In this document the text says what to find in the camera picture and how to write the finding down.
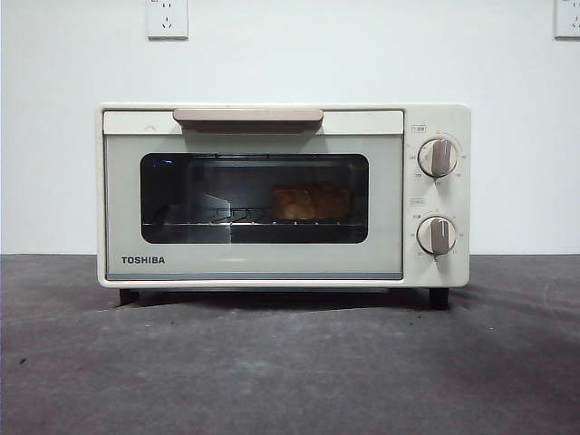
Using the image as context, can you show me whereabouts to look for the golden brown bread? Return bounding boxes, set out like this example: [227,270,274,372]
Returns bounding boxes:
[271,181,353,220]

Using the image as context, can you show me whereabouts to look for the oven timer knob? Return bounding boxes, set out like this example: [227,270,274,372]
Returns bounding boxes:
[416,216,457,255]

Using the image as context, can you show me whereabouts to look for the cream Toshiba toaster oven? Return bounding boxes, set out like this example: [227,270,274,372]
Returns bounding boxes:
[95,101,472,311]

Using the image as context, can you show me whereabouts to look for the larger-dial oven temperature knob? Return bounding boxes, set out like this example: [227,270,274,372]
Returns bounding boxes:
[417,138,459,179]

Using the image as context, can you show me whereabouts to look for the metal wire oven rack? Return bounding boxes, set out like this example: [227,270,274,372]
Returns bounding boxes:
[144,208,363,227]

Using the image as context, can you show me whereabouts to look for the white wall socket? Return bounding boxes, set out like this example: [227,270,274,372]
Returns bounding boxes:
[146,0,189,39]
[554,0,580,40]

